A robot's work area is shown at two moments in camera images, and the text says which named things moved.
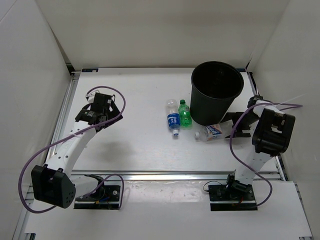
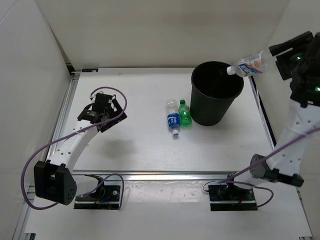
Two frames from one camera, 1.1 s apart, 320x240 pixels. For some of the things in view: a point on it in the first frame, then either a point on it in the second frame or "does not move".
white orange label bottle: (210, 132) → (250, 65)
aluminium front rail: (171, 176) does not move
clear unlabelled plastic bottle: (220, 74) → (235, 69)
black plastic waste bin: (214, 86) does not move
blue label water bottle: (173, 117) does not move
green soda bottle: (185, 118) does not move
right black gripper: (239, 133) → (301, 39)
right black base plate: (223, 198) does not move
